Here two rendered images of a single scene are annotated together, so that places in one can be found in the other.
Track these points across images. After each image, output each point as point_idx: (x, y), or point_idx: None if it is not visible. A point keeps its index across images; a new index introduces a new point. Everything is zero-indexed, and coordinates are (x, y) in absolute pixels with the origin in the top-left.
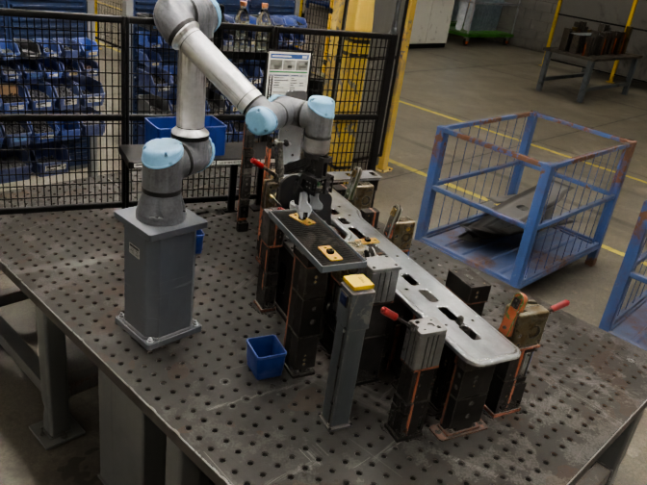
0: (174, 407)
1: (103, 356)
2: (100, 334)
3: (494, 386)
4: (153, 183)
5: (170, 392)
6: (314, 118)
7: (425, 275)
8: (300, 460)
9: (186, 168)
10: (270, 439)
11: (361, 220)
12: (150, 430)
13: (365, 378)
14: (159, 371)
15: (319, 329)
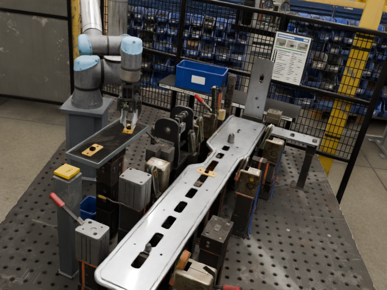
0: (23, 209)
1: (42, 171)
2: (59, 161)
3: None
4: (74, 79)
5: (36, 202)
6: (121, 52)
7: (197, 210)
8: (18, 274)
9: (96, 76)
10: (27, 252)
11: (232, 160)
12: None
13: None
14: (48, 190)
15: (109, 208)
